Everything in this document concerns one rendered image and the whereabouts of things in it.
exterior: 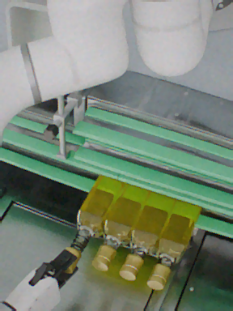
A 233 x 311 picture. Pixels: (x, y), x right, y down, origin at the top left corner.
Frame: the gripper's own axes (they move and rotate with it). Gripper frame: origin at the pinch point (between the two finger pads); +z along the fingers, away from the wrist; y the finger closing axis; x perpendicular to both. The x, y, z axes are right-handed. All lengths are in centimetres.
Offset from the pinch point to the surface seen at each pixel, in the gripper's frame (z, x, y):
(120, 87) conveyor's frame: 34.4, 12.8, 15.3
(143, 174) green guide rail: 24.3, -0.8, 6.0
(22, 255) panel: 0.6, 15.1, -12.5
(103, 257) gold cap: 5.3, -5.3, 1.6
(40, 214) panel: 12.9, 20.0, -12.9
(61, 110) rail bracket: 19.4, 16.0, 17.5
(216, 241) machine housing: 34.3, -17.8, -16.8
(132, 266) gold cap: 6.9, -10.8, 1.5
